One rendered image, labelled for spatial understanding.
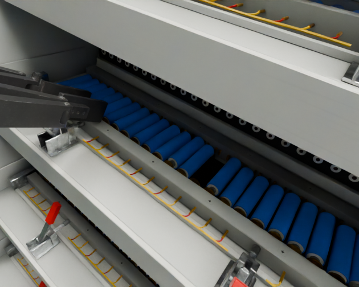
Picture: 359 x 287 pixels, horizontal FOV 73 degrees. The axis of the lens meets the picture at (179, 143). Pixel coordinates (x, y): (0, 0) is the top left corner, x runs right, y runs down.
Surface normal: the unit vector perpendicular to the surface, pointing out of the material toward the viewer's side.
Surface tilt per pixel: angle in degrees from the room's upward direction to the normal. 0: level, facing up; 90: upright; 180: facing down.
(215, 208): 18
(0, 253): 90
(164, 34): 108
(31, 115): 91
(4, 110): 91
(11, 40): 90
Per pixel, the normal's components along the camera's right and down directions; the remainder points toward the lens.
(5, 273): 0.14, -0.76
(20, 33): 0.78, 0.48
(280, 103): -0.61, 0.44
